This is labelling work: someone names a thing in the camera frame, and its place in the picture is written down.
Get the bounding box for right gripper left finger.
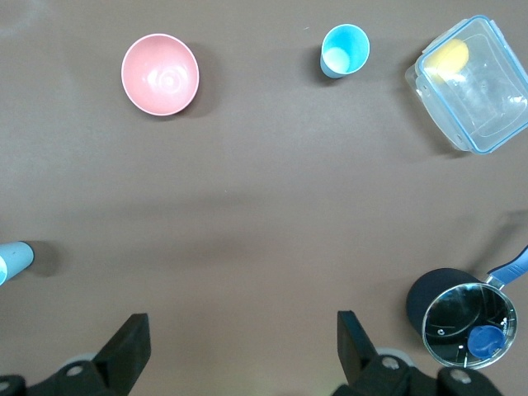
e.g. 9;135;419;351
0;312;152;396

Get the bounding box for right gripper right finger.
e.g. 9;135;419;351
332;309;502;396

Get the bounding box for light blue plastic cup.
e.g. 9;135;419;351
319;23;371;79
0;241;35;287

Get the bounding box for glass lid with blue knob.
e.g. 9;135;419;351
422;282;519;370

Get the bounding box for pink bowl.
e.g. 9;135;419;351
120;33;200;117

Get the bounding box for clear plastic storage container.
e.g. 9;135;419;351
403;15;528;154

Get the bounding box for yellow round object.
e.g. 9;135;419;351
424;40;470;79

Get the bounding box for dark pot with blue handle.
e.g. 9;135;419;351
405;243;528;370

